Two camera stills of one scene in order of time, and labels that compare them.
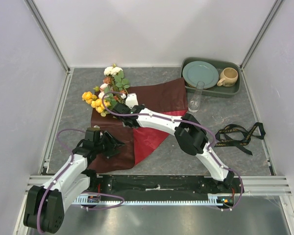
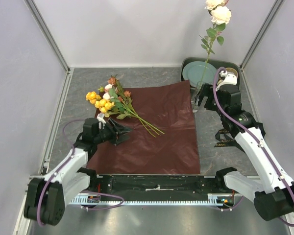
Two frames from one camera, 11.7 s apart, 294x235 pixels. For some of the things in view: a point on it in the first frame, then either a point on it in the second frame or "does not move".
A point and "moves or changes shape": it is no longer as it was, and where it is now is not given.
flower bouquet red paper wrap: [169, 97] moves or changes shape
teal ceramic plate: [197, 71] does not move
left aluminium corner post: [35, 11] does not move
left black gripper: [106, 153] -> [117, 132]
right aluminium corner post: [268, 21] does not move
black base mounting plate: [164, 185] does not move
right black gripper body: [124, 122] -> [210, 104]
